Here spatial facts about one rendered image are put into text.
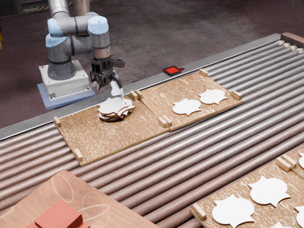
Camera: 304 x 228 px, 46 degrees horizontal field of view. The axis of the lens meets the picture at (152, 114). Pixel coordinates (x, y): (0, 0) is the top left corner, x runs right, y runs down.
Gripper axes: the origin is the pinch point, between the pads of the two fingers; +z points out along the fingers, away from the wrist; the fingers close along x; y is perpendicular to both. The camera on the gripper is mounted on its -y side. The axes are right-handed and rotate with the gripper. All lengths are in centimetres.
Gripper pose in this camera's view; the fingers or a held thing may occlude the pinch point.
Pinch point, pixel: (111, 94)
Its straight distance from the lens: 159.5
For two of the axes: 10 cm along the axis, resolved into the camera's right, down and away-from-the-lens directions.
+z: 0.5, 8.2, 5.8
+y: -6.2, 4.8, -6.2
